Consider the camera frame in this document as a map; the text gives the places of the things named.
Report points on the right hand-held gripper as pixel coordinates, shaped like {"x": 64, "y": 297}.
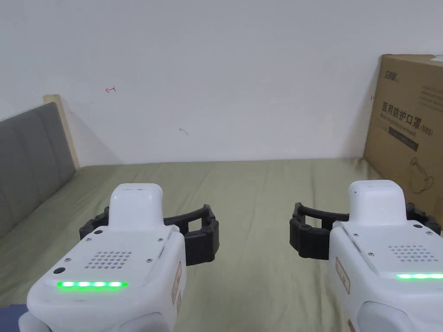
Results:
{"x": 391, "y": 263}

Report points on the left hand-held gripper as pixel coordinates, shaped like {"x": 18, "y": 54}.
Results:
{"x": 114, "y": 242}

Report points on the bed with pale green sheet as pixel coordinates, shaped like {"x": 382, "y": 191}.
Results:
{"x": 249, "y": 193}

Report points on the brown cardboard carton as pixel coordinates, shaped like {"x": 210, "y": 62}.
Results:
{"x": 405, "y": 117}

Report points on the grey padded headboard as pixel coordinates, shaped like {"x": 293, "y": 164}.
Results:
{"x": 31, "y": 159}

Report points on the dark blue garment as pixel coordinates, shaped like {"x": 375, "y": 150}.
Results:
{"x": 10, "y": 316}

